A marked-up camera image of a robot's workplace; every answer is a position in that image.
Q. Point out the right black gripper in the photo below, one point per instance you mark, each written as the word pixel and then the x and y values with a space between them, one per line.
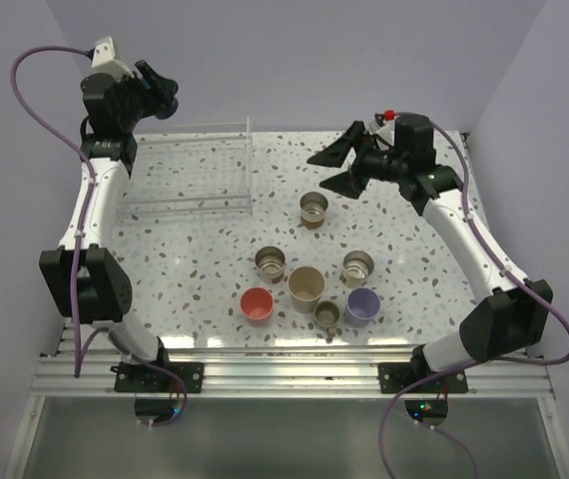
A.
pixel 353 183

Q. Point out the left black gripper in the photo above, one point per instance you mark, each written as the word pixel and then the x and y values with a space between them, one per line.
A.
pixel 156 98

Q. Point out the steel cup with brown sleeve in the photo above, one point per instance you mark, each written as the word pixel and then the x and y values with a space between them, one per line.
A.
pixel 313 207

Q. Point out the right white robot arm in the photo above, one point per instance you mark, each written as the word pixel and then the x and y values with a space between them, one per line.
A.
pixel 510 311

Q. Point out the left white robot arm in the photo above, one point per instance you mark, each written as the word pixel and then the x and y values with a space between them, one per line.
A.
pixel 87 283

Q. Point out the steel cup right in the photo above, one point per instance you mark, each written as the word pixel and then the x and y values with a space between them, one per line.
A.
pixel 357 267

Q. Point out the beige tall cup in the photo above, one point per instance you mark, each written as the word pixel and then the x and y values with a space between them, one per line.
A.
pixel 306 286

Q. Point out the purple cup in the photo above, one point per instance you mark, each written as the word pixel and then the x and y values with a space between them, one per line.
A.
pixel 362 307

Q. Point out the small olive mug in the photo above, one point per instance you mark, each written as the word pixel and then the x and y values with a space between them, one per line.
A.
pixel 326 317

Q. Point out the red cup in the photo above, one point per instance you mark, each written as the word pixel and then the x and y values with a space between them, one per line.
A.
pixel 257 305

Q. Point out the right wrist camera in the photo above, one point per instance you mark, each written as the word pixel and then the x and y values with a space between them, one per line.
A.
pixel 381 127

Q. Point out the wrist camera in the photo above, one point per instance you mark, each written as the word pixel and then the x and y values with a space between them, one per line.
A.
pixel 106 60
pixel 381 127

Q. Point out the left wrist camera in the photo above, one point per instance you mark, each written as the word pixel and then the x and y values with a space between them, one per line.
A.
pixel 106 60

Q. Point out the white wire dish rack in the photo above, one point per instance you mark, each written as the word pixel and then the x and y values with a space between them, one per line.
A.
pixel 201 171

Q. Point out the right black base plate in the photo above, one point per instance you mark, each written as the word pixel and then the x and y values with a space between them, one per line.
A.
pixel 394 377

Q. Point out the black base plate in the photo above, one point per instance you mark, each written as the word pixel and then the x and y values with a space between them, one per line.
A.
pixel 137 378
pixel 394 377

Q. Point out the aluminium rail frame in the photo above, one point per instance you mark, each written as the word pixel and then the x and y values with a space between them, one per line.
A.
pixel 289 369

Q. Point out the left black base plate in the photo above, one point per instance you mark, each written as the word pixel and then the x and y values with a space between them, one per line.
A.
pixel 137 378

